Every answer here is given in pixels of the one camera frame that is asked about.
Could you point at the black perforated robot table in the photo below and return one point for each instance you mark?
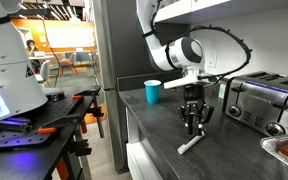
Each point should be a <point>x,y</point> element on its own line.
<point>27,155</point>

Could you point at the grey refrigerator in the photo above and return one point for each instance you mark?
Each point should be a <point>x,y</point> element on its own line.
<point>124,64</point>

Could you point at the white upper cabinet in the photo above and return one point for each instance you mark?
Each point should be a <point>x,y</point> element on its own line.
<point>198,11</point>

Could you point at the small dark green box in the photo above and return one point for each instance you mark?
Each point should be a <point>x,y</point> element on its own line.
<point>222,90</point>

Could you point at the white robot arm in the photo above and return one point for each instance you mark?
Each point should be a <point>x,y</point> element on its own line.
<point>19,89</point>

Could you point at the white lower cabinet drawers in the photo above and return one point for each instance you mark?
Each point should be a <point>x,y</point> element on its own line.
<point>140,163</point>

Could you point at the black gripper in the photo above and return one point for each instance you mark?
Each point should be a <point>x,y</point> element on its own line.
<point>194,103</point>

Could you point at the seated person in background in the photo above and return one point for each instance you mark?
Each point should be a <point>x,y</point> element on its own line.
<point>30,50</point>

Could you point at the orange-handled clamp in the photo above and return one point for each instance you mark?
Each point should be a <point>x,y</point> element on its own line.
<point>64,121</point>

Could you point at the silver four-slot toaster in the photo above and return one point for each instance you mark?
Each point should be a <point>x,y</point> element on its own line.
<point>259,100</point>

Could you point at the grey office chair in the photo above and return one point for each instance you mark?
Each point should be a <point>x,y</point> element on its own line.
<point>44,74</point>

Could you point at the blue plastic cup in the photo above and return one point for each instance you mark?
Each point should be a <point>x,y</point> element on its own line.
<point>152,88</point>

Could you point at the white wall outlet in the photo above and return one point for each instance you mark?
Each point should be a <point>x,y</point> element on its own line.
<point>212,59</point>

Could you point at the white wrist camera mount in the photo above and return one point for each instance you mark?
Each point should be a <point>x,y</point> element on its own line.
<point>181,82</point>

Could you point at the white marker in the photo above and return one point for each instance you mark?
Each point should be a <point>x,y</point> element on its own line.
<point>186,146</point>

